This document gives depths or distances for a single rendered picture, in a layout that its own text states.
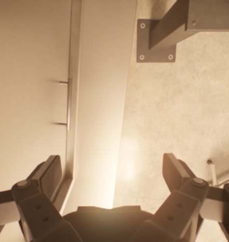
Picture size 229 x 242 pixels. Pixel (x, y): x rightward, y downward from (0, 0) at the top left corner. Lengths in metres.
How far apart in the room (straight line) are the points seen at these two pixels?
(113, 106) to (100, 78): 0.11
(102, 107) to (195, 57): 1.07
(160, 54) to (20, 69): 1.22
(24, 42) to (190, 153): 1.56
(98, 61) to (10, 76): 0.37
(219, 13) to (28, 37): 0.45
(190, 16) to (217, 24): 0.07
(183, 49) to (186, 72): 0.17
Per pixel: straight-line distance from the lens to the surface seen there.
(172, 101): 1.50
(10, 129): 0.30
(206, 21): 0.55
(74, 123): 0.61
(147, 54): 1.42
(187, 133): 1.61
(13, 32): 0.31
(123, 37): 0.62
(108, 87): 0.61
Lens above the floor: 1.40
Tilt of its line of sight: 75 degrees down
